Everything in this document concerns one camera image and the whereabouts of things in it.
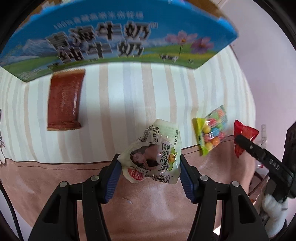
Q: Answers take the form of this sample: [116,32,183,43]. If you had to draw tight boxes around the small red snack packet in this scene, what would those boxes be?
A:
[233,119,260,159]

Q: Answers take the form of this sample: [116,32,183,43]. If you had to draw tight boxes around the pink plush blanket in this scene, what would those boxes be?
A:
[1,138,255,240]

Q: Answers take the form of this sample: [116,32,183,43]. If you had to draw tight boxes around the colourful candy balls bag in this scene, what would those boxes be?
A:
[192,105,228,156]

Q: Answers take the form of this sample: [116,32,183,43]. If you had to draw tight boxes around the striped cream blanket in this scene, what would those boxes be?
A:
[1,47,256,164]

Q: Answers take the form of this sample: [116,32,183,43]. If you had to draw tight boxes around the milk carton cardboard box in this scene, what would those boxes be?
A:
[1,1,238,82]

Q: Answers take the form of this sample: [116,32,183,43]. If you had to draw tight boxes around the brown rectangular snack packet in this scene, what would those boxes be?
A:
[47,69,85,131]

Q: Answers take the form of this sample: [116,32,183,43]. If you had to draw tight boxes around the white gloved hand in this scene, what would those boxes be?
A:
[262,194,288,238]

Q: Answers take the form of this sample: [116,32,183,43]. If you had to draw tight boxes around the pale green chicken feet packet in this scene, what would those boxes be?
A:
[118,119,182,184]

